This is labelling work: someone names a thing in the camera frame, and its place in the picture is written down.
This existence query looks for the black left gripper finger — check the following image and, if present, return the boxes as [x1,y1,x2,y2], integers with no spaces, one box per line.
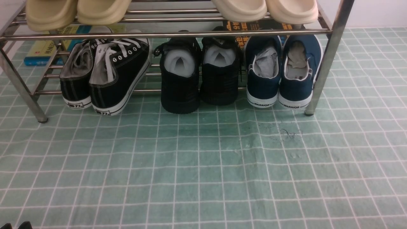
[0,223,13,229]

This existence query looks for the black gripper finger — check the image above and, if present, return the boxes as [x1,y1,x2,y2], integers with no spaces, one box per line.
[18,221,32,229]

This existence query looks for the navy slip-on shoe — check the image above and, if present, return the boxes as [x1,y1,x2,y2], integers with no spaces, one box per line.
[243,35,282,108]
[278,34,324,110]

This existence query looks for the metal shoe rack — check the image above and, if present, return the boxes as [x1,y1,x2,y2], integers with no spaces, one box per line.
[0,0,354,123]

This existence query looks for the black canvas sneaker left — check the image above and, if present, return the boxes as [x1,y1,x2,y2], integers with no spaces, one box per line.
[59,40,97,110]

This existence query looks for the black canvas sneaker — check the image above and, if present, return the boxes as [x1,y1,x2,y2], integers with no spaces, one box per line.
[89,38,152,116]
[59,40,97,110]

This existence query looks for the blue yellow book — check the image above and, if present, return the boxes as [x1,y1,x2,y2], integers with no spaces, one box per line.
[24,24,126,66]

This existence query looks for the black canvas sneaker right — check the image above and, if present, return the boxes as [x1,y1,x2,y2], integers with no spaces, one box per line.
[89,38,152,116]

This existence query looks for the tan slipper far left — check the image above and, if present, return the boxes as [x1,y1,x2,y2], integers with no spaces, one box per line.
[25,0,78,32]

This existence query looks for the tan slipper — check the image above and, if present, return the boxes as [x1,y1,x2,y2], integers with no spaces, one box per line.
[77,0,131,25]
[25,0,78,32]

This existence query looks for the green checkered cloth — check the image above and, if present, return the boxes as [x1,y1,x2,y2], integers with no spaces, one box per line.
[0,28,407,229]

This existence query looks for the black mesh shoe left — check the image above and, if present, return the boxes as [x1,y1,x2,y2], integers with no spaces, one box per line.
[153,37,202,114]

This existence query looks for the black mesh shoe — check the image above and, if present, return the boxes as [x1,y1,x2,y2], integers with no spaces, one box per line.
[153,37,202,114]
[200,37,242,106]

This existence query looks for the black mesh shoe right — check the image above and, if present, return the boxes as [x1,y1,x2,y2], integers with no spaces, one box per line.
[200,37,242,106]

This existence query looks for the cream slipper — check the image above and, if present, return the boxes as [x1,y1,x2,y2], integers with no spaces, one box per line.
[266,0,319,24]
[212,0,267,22]

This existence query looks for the black orange book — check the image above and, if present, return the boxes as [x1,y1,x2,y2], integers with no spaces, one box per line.
[216,19,294,50]

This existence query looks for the cream slipper far right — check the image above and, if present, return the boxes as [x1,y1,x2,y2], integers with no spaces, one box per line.
[266,0,319,24]

